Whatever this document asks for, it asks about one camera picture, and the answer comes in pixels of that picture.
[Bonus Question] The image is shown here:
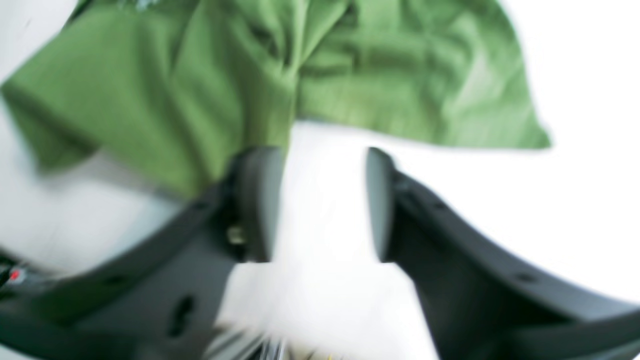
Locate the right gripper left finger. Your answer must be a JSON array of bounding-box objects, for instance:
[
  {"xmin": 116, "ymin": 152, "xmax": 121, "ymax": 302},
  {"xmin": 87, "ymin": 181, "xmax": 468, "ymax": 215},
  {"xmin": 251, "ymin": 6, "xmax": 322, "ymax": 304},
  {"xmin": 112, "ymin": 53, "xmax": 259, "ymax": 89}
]
[{"xmin": 0, "ymin": 146, "xmax": 284, "ymax": 360}]

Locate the olive green t-shirt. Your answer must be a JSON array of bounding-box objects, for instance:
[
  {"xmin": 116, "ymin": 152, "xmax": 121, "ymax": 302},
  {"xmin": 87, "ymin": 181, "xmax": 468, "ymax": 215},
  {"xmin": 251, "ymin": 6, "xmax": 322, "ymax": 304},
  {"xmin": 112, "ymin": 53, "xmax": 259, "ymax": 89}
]
[{"xmin": 1, "ymin": 0, "xmax": 551, "ymax": 198}]

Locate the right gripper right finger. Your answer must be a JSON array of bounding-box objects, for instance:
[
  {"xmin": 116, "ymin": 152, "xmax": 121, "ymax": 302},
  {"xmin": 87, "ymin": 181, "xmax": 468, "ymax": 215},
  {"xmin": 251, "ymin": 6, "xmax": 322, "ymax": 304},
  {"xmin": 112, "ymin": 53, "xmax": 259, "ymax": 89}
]
[{"xmin": 365, "ymin": 147, "xmax": 640, "ymax": 360}]

